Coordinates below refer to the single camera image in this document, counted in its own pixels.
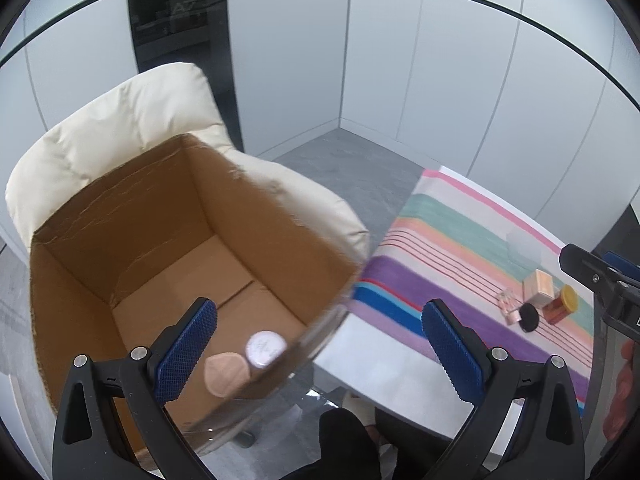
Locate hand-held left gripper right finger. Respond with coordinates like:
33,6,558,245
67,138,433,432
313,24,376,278
421,298,586,480

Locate person's legs in black pants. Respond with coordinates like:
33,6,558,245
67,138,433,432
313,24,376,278
280,395,481,480

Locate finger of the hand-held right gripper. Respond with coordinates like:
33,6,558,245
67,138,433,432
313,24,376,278
602,251,640,281
559,243,628,293

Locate brown cardboard box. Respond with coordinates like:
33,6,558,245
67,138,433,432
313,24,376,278
29,132,368,461

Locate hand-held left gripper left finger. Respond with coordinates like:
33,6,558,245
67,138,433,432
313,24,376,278
52,297,218,480

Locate small clear pink bottle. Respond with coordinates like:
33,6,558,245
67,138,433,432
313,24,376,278
496,289,523,327

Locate white round jar lid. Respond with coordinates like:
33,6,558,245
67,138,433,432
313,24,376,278
245,330,288,368

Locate amber jar with yellow lid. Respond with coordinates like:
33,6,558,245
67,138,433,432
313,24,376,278
542,284,579,326

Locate pink round compact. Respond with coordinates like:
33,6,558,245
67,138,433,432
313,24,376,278
204,351,251,398

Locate cream padded chair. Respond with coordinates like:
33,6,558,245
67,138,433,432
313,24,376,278
5,62,372,448

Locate peach square box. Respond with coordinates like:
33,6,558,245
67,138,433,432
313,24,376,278
522,269,556,306

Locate black round compact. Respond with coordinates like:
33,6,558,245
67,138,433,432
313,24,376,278
515,302,541,333

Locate person's right hand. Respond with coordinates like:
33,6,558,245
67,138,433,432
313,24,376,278
602,339,640,442

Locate dark glass panel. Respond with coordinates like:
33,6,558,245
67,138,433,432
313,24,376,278
125,0,246,153

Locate striped colourful cloth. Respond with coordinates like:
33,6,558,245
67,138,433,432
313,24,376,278
347,167,596,413

